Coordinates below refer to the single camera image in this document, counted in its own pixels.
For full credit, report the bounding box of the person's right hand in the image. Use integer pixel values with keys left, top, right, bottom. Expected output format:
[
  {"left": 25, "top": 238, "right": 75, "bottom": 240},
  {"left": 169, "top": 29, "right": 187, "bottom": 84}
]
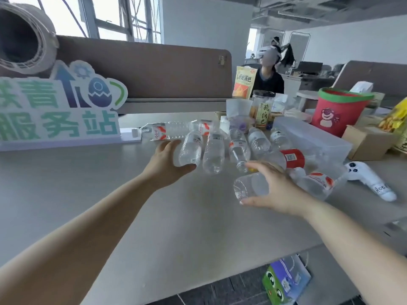
[{"left": 239, "top": 161, "right": 315, "bottom": 218}]

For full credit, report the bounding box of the person's left hand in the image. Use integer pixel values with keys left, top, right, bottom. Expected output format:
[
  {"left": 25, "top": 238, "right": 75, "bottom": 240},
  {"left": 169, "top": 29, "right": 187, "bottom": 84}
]
[{"left": 141, "top": 139, "right": 198, "bottom": 191}]

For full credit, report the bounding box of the white label plastic bottle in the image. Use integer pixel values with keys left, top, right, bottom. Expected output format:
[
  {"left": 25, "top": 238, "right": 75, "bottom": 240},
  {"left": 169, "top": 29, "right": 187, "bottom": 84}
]
[
  {"left": 233, "top": 172, "right": 271, "bottom": 202},
  {"left": 178, "top": 130, "right": 204, "bottom": 167}
]

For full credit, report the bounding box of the yellow cap plastic bottle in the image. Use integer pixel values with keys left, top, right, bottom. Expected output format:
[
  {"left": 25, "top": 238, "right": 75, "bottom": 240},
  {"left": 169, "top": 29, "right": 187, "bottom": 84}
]
[{"left": 246, "top": 148, "right": 307, "bottom": 174}]

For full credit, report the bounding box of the pile of clear bottles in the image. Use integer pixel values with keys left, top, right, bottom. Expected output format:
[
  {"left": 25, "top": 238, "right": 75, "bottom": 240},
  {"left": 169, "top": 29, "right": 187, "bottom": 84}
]
[{"left": 139, "top": 119, "right": 349, "bottom": 202}]

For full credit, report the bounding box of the person's left forearm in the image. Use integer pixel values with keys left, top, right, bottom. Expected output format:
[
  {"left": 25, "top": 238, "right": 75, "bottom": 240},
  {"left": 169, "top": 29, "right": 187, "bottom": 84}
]
[{"left": 0, "top": 174, "right": 159, "bottom": 305}]

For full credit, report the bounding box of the person's right forearm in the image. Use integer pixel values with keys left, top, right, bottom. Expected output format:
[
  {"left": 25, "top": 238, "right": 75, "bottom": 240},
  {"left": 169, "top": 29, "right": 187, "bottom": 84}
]
[{"left": 302, "top": 200, "right": 407, "bottom": 305}]

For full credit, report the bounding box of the clear plastic storage box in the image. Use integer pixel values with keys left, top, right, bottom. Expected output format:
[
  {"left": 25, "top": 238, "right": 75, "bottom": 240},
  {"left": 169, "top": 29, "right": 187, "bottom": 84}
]
[{"left": 273, "top": 116, "right": 354, "bottom": 166}]

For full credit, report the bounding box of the white handheld controller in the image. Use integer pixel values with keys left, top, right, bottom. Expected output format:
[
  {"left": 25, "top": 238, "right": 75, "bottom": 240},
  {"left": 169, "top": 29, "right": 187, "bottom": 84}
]
[{"left": 344, "top": 161, "right": 398, "bottom": 203}]

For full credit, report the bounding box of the blue green cartoon box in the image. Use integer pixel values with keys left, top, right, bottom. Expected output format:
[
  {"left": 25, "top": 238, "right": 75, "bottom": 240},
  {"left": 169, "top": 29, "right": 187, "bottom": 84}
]
[{"left": 262, "top": 254, "right": 312, "bottom": 305}]

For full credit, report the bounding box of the clear snack bag yellow label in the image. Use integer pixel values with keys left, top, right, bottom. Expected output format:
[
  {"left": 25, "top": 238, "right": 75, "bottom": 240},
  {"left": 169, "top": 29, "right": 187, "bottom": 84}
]
[{"left": 249, "top": 90, "right": 276, "bottom": 129}]

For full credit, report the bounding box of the clear plastic food bag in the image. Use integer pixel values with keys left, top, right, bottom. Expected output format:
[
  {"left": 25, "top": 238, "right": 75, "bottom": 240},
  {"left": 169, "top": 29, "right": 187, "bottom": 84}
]
[{"left": 273, "top": 93, "right": 288, "bottom": 113}]

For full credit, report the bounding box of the red bear print bucket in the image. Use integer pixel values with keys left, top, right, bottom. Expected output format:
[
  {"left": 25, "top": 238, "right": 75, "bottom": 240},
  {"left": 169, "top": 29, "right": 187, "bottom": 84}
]
[{"left": 311, "top": 88, "right": 375, "bottom": 138}]

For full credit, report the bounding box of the purple print tissue box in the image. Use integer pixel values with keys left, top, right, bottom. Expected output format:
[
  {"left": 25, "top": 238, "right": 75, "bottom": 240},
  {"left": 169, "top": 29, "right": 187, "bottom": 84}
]
[{"left": 220, "top": 98, "right": 255, "bottom": 134}]

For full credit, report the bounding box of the brown cardboard box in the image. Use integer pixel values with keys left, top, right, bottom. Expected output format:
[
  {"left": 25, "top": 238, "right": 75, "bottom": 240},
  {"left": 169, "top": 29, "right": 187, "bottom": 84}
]
[{"left": 341, "top": 125, "right": 398, "bottom": 161}]

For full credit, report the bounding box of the black laptop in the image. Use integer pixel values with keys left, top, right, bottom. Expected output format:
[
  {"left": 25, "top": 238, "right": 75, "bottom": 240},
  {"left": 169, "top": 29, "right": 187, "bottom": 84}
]
[{"left": 297, "top": 61, "right": 324, "bottom": 75}]

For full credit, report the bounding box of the clear snack jar black lid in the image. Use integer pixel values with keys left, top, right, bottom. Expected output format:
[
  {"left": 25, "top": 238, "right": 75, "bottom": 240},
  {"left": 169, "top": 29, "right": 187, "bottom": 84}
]
[{"left": 391, "top": 123, "right": 407, "bottom": 155}]

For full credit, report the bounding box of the white tissue pack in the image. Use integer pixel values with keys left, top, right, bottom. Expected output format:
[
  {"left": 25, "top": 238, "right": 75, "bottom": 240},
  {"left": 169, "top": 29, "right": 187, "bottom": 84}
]
[{"left": 349, "top": 80, "right": 374, "bottom": 94}]

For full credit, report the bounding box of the yellow crisp bag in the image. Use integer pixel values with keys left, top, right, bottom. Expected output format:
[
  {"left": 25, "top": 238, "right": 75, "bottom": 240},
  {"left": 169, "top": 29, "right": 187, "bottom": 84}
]
[{"left": 378, "top": 98, "right": 407, "bottom": 134}]

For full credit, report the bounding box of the green white standing sign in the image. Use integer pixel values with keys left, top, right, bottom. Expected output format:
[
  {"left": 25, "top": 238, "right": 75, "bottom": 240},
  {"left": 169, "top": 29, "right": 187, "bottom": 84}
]
[{"left": 0, "top": 60, "right": 142, "bottom": 153}]

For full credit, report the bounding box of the white vr headset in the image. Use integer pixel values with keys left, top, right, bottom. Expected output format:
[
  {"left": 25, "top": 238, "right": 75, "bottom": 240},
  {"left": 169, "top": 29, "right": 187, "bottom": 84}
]
[{"left": 257, "top": 44, "right": 282, "bottom": 59}]

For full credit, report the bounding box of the dark metal window frame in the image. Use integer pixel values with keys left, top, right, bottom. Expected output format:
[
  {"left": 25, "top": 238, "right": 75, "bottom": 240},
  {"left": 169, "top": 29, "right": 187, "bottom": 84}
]
[{"left": 0, "top": 0, "right": 163, "bottom": 45}]

